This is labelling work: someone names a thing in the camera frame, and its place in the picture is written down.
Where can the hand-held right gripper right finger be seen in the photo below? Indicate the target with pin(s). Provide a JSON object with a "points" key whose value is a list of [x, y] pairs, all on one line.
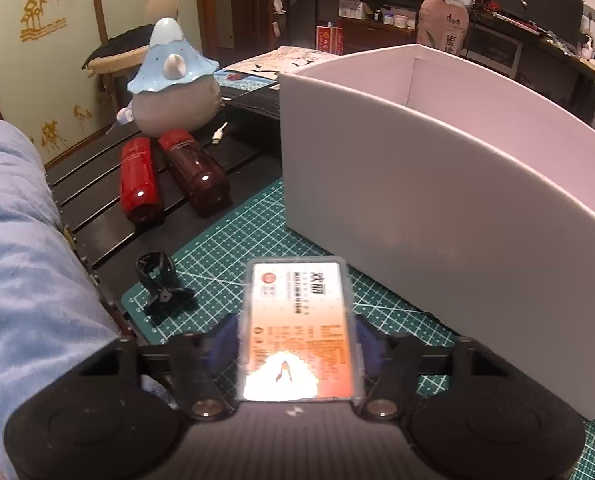
{"points": [[366, 347]]}

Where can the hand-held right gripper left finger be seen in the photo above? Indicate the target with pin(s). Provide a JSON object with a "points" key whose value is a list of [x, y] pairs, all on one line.
{"points": [[221, 345]]}

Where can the clear case with orange card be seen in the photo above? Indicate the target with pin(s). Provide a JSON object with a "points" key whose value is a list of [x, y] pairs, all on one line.
{"points": [[297, 320]]}

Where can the small black figurine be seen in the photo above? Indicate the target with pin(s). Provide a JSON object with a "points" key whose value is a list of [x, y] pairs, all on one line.
{"points": [[161, 285]]}

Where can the white cardboard box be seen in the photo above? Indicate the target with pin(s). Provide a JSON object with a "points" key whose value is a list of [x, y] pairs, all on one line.
{"points": [[427, 185]]}

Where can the green cutting mat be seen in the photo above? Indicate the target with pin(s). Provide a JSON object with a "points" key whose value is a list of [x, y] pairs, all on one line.
{"points": [[237, 240]]}

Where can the red plastic bottle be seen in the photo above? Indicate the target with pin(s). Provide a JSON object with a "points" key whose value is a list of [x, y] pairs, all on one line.
{"points": [[140, 185], [197, 175]]}

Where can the light blue cloth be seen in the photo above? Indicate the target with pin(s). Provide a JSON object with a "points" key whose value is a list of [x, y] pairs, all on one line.
{"points": [[22, 270]]}

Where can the flat black box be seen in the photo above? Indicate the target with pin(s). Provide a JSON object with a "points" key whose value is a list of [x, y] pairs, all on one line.
{"points": [[255, 105]]}

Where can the blue-hatted round white figure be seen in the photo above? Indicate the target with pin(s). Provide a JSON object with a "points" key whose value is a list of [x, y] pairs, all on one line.
{"points": [[172, 95]]}

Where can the blue printed packet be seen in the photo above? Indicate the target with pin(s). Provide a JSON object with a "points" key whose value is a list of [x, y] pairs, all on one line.
{"points": [[242, 80]]}

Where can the ink drawing papers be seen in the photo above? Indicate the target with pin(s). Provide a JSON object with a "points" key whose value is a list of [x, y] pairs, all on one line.
{"points": [[297, 60]]}

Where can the wooden stool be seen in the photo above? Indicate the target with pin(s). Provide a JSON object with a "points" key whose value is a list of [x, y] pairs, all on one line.
{"points": [[110, 67]]}

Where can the red gift box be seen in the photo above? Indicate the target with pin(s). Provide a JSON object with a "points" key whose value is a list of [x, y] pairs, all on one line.
{"points": [[330, 39]]}

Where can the black seat cushion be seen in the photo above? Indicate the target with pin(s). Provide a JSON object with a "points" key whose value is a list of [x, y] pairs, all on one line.
{"points": [[117, 45]]}

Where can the pink bottle vase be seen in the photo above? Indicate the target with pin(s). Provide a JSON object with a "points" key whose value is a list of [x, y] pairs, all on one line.
{"points": [[440, 22]]}

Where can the white carton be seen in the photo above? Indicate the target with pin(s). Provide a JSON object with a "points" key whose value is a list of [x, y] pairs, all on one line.
{"points": [[353, 9]]}

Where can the gold-print panel door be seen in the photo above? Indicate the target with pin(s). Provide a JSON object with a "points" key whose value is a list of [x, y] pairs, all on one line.
{"points": [[37, 60]]}

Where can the black computer desk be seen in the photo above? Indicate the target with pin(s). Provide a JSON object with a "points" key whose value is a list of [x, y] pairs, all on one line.
{"points": [[572, 60]]}

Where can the black computer monitor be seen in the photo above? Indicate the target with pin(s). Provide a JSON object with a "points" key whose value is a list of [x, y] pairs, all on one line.
{"points": [[552, 5]]}

